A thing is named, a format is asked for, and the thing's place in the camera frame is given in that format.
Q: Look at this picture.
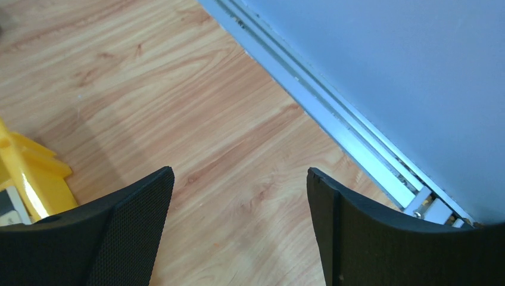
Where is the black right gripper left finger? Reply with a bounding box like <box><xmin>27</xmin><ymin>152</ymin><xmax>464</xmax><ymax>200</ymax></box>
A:
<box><xmin>1</xmin><ymin>166</ymin><xmax>174</xmax><ymax>285</ymax></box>

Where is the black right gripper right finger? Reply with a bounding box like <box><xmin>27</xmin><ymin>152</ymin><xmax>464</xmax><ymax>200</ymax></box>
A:
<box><xmin>307</xmin><ymin>167</ymin><xmax>504</xmax><ymax>285</ymax></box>

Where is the yellow bin right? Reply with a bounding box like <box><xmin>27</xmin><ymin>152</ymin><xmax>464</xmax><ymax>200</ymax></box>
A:
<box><xmin>1</xmin><ymin>121</ymin><xmax>78</xmax><ymax>223</ymax></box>

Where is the aluminium frame rail right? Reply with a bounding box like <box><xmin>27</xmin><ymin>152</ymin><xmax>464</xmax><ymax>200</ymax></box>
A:
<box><xmin>201</xmin><ymin>1</ymin><xmax>477</xmax><ymax>228</ymax></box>

